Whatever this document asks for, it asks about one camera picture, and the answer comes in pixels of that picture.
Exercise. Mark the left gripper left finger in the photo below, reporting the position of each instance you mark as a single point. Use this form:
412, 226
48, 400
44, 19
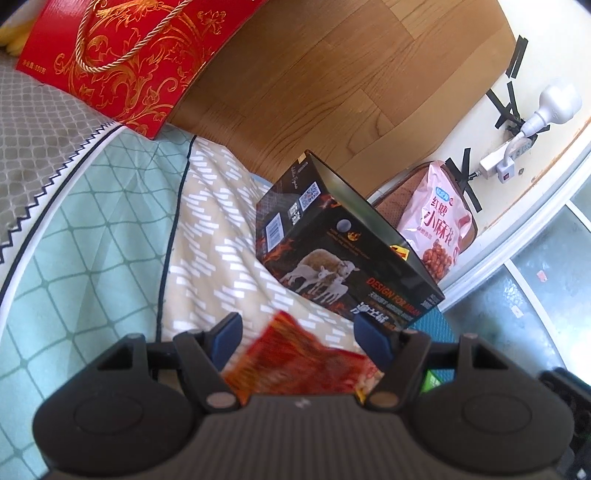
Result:
201, 356

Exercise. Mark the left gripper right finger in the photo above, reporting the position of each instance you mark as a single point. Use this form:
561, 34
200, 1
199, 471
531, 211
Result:
401, 355

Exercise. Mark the green cracker snack bag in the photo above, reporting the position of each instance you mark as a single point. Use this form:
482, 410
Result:
431, 382

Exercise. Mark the red snack packet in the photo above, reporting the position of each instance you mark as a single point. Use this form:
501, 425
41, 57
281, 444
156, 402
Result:
287, 360

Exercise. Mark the yellow peanut snack bag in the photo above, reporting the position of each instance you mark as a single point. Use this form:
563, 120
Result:
367, 383

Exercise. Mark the blue patterned mat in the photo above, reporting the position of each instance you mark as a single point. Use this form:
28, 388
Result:
437, 327

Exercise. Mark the pink twisted-dough snack bag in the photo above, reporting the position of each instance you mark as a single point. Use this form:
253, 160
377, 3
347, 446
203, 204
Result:
436, 221

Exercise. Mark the black open storage box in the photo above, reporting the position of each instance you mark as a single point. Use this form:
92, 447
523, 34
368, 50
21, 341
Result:
322, 240

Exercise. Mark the white power strip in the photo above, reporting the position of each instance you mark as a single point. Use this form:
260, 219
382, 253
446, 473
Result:
501, 162

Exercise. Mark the wooden headboard panel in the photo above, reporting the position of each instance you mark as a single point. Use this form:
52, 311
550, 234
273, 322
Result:
372, 87

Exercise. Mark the red gift bag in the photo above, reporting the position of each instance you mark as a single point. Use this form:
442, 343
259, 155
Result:
131, 61

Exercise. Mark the yellow duck plush toy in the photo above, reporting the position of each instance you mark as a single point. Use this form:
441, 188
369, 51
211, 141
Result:
14, 37

